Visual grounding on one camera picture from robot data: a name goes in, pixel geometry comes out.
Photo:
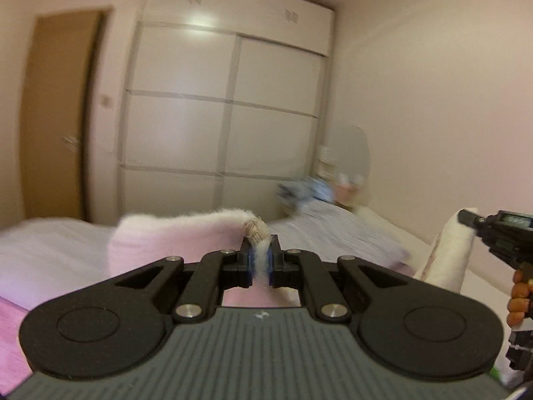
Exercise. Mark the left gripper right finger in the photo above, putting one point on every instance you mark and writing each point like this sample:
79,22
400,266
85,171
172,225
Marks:
304,271

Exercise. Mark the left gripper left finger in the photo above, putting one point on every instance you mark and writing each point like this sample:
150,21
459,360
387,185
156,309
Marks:
206,281

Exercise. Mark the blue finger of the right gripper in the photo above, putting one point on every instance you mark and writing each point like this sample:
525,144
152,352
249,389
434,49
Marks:
470,219

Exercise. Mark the cream striped knit sweater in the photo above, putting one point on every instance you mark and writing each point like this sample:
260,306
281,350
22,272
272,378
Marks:
142,239

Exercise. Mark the person right hand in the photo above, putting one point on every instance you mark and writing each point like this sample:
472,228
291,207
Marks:
519,304

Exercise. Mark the lavender striped quilt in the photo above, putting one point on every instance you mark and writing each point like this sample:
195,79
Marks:
330,232

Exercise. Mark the oval vanity mirror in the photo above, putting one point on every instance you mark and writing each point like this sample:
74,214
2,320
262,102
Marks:
346,152

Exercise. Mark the green knit garment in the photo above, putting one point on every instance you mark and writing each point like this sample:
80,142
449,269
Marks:
496,374

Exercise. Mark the cream wardrobe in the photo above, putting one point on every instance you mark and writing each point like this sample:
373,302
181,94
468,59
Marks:
222,104

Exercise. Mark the pink rose bed blanket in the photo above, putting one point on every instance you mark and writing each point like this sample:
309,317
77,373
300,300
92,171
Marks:
40,260

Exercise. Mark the brown wooden door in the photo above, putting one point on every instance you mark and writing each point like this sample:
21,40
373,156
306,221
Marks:
53,114

